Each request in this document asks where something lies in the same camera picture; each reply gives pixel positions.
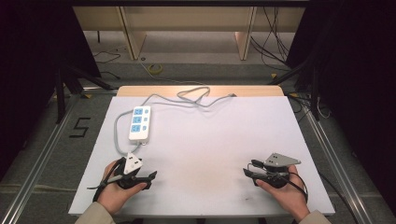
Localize yellow tape roll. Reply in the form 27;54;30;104
147;63;163;76

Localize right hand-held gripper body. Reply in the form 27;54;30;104
252;152;303;189

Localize black floor cables bundle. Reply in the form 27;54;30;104
249;6;291;70

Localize person's left hand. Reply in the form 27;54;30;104
96;160;148;217

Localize black tripod stand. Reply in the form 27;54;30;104
53;60;114;125
268;59;322;121

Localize black curtain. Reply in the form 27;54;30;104
284;0;396;216
0;0;102;181

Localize metal floor rail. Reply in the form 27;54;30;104
0;87;120;224
288;92;376;224

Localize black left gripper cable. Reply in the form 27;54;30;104
86;157;126;203

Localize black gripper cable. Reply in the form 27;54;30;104
86;157;126;203
247;162;360;224

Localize white floor cable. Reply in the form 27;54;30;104
137;58;205;86

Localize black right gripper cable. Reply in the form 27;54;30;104
247;162;360;224

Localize person's right hand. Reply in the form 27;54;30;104
255;163;310;223

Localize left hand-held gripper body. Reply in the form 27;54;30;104
114;151;149;190

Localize white foam board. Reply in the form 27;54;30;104
67;95;336;217

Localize light wooden table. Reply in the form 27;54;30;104
116;85;285;98

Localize light wooden bench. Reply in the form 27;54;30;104
72;6;306;62

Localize white power strip blue sockets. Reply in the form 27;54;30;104
128;105;152;146

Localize grey power strip cable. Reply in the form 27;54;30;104
113;86;237;157

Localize thin black floor cable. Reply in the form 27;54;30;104
92;50;122;80

